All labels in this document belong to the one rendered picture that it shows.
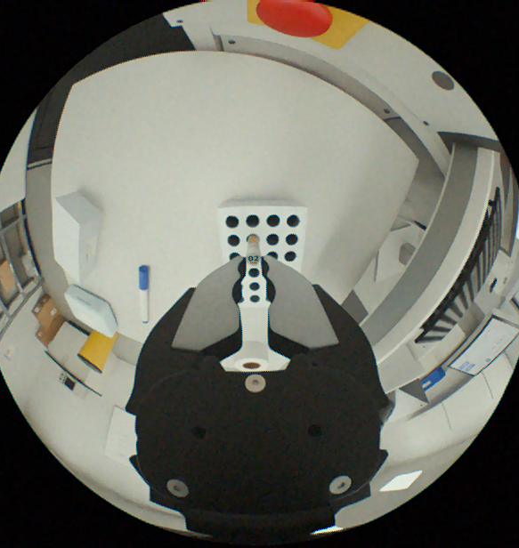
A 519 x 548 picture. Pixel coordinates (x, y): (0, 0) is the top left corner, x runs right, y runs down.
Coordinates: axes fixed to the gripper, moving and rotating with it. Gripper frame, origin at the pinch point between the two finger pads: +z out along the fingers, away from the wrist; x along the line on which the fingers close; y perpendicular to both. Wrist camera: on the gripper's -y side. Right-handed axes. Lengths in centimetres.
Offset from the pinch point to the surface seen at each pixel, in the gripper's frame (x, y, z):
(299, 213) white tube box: 4.3, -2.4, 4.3
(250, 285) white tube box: -0.5, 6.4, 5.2
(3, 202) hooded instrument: -48, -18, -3
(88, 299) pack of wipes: -36.7, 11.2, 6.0
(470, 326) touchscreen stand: 119, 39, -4
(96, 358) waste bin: -190, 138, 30
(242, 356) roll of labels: -2.7, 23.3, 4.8
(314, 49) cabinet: 6.8, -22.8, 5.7
